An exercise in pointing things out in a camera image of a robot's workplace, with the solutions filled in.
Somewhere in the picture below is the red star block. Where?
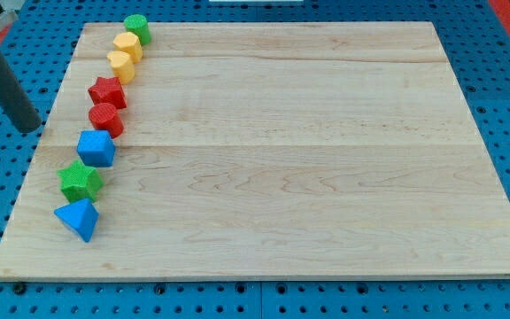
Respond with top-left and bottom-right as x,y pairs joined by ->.
88,77 -> 128,109

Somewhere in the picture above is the green star block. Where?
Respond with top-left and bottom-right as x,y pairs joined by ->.
57,159 -> 104,203

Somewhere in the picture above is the light wooden board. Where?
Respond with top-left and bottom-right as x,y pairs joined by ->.
0,22 -> 510,283

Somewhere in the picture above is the red cylinder block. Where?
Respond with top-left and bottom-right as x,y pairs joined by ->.
88,103 -> 124,138

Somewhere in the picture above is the blue cube block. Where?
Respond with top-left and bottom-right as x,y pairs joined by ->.
76,130 -> 116,167

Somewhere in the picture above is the yellow heart block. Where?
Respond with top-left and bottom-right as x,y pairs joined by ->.
106,51 -> 135,84

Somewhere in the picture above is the yellow hexagon block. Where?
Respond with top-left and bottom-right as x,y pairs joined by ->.
112,32 -> 143,63

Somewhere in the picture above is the green cylinder block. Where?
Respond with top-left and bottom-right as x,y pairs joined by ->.
123,14 -> 151,45

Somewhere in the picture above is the blue triangle block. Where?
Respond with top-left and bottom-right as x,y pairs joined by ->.
54,198 -> 99,243

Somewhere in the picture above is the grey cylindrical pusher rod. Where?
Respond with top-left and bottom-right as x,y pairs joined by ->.
0,51 -> 42,133

